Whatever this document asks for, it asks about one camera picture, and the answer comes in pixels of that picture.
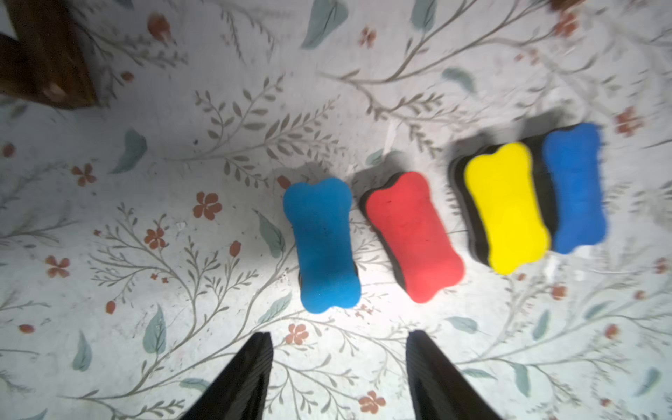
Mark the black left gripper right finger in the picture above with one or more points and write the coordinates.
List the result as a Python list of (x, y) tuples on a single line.
[(438, 389)]

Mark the wooden two-tier shelf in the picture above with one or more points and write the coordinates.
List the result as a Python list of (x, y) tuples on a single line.
[(43, 62)]

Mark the blue eraser top shelf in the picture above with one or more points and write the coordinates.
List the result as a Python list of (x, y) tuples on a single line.
[(566, 172), (319, 215)]

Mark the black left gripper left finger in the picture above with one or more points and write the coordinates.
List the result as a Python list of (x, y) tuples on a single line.
[(240, 390)]

